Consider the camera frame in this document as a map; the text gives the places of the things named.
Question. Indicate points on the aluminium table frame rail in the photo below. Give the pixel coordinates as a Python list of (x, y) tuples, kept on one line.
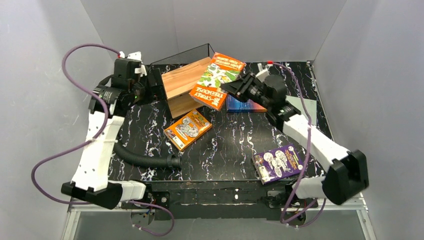
[(96, 218)]

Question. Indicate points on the wooden two-tier shelf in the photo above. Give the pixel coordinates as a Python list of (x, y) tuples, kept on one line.
[(180, 72)]

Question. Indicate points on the pale green file folder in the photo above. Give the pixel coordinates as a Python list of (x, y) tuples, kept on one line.
[(311, 107)]

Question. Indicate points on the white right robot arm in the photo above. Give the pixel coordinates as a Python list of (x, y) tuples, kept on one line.
[(346, 170)]

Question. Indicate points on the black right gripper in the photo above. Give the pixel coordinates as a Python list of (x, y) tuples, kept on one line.
[(243, 87)]

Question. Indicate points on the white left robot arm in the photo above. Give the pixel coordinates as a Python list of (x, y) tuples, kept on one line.
[(132, 83)]

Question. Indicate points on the blue Jane Eyre book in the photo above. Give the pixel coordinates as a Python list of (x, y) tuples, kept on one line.
[(235, 106)]

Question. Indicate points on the orange green treehouse book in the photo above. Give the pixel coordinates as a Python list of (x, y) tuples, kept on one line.
[(222, 69)]

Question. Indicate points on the purple treehouse book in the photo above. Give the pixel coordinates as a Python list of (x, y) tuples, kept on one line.
[(277, 164)]

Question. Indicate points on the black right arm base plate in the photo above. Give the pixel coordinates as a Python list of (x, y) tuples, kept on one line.
[(276, 199)]

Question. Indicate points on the orange small treehouse book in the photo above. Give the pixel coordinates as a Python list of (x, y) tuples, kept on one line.
[(187, 130)]

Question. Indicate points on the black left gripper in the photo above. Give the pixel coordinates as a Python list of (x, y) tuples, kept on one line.
[(156, 84)]

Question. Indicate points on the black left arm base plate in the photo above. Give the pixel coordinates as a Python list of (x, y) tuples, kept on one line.
[(160, 198)]

